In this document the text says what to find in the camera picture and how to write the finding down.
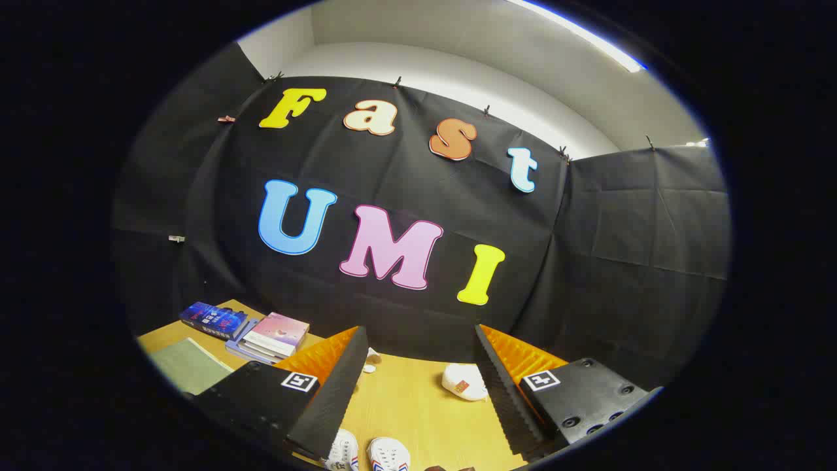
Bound white canvas shoe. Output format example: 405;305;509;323
322;428;360;471
366;436;411;471

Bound grey book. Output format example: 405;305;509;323
237;337;292;360

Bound light blue book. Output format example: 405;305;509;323
224;319;282;366

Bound pink cover book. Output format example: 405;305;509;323
243;312;311;357

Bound pale green storage box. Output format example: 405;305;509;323
147;337;235;395

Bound black backdrop cloth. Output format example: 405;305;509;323
111;43;732;393

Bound dark blue book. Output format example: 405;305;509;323
179;301;250;342

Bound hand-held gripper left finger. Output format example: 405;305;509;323
192;325;370;461

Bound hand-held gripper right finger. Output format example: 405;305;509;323
473;324;665;461

